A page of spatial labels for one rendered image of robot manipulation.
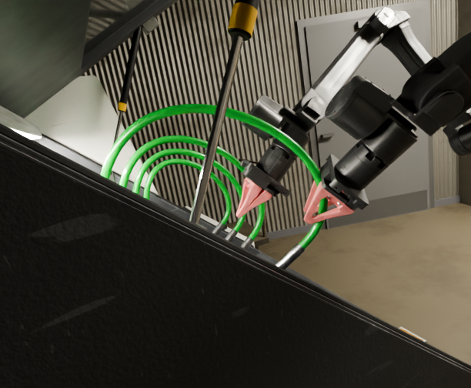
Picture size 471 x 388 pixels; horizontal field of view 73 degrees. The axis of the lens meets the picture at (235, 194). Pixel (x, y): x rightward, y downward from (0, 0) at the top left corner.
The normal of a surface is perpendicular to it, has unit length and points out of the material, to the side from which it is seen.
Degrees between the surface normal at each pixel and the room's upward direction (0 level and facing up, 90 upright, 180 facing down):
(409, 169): 90
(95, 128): 90
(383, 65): 90
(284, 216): 90
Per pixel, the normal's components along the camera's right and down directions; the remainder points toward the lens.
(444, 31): 0.08, 0.22
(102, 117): 0.46, 0.14
